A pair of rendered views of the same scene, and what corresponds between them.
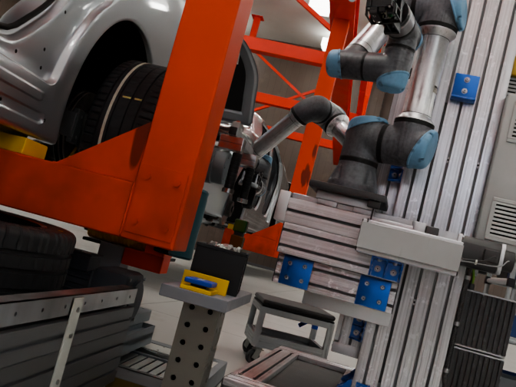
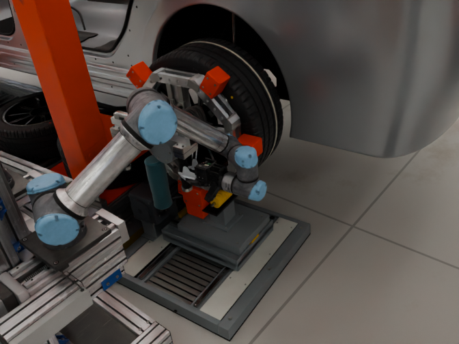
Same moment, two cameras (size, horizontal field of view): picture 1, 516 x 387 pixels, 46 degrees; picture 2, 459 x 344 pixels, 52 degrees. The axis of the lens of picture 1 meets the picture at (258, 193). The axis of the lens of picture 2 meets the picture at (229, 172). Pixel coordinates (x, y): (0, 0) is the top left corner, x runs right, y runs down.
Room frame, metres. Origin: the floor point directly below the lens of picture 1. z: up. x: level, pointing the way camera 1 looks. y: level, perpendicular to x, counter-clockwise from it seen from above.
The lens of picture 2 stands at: (3.39, -1.20, 1.83)
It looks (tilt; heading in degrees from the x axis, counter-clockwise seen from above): 34 degrees down; 119
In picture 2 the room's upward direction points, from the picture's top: 6 degrees counter-clockwise
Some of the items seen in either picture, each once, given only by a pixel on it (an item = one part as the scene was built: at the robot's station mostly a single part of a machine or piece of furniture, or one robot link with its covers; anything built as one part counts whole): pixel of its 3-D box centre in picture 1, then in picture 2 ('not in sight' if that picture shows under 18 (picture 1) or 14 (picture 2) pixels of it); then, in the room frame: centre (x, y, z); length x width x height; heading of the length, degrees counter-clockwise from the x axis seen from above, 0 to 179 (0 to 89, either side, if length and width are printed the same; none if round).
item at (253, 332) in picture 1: (286, 333); not in sight; (3.35, -0.34, 0.17); 0.43 x 0.36 x 0.34; 96
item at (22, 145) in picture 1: (14, 144); not in sight; (1.87, 0.76, 0.71); 0.14 x 0.14 x 0.05; 81
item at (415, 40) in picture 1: (404, 33); not in sight; (1.51, -0.26, 1.21); 0.11 x 0.08 x 0.09; 151
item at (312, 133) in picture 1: (286, 132); not in sight; (5.98, -0.12, 1.75); 0.68 x 0.16 x 2.45; 81
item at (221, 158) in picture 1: (201, 163); (176, 138); (2.36, 0.24, 0.85); 0.21 x 0.14 x 0.14; 81
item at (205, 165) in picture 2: (253, 181); (212, 175); (2.64, 0.03, 0.86); 0.12 x 0.08 x 0.09; 172
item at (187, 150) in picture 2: (246, 159); (185, 147); (2.50, 0.08, 0.93); 0.09 x 0.05 x 0.05; 81
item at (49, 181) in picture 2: not in sight; (50, 196); (2.29, -0.40, 0.98); 0.13 x 0.12 x 0.14; 140
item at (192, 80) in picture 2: not in sight; (186, 131); (2.37, 0.31, 0.85); 0.54 x 0.07 x 0.54; 171
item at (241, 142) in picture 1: (232, 143); (122, 129); (2.17, 0.14, 0.93); 0.09 x 0.05 x 0.05; 81
